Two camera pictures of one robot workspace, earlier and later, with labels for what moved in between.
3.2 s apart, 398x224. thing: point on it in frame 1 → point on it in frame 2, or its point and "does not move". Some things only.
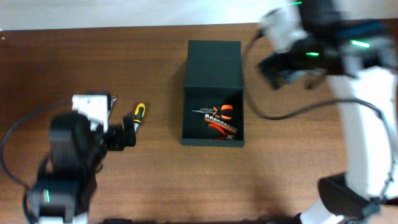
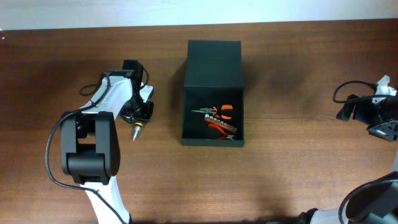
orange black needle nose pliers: x=217 y=111 does not move
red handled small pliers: x=227 y=135 does not move
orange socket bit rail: x=220 y=122 does not move
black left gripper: x=115 y=137 → x=137 y=112
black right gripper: x=272 y=70 → x=356 y=109
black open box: x=214 y=77 does not move
